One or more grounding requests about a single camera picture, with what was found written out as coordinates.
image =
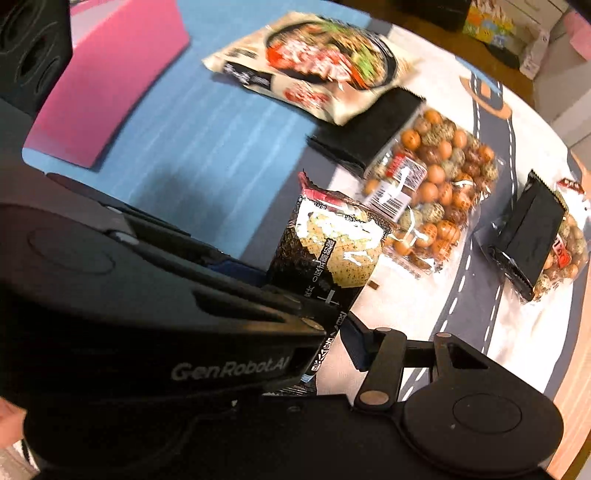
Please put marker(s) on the large coated peanuts bag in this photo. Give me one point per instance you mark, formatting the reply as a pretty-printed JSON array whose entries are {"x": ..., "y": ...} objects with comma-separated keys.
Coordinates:
[{"x": 429, "y": 183}]

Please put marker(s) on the patterned bed sheet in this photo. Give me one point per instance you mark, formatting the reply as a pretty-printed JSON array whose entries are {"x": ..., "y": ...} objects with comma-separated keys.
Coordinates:
[{"x": 221, "y": 162}]

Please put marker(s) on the small coated peanuts bag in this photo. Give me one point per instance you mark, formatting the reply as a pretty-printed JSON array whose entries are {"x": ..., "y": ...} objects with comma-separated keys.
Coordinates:
[{"x": 569, "y": 253}]

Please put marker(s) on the black cracker packet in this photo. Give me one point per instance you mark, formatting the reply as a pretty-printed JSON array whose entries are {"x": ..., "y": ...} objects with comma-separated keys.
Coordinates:
[{"x": 328, "y": 251}]

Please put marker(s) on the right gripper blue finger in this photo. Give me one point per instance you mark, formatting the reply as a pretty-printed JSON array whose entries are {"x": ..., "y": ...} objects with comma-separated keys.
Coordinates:
[{"x": 365, "y": 345}]

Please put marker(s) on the pink cardboard box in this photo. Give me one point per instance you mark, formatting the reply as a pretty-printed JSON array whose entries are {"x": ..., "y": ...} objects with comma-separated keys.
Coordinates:
[{"x": 120, "y": 48}]

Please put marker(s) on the instant noodle packet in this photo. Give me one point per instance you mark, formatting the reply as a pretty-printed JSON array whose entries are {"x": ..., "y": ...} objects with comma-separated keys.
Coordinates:
[{"x": 329, "y": 68}]

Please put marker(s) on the person's left hand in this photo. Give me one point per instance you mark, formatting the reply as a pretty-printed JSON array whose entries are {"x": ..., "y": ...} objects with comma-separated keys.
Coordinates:
[{"x": 11, "y": 423}]

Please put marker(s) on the black snack packet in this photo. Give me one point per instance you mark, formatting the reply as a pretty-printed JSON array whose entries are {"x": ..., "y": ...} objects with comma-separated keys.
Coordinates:
[
  {"x": 358, "y": 143},
  {"x": 522, "y": 245}
]

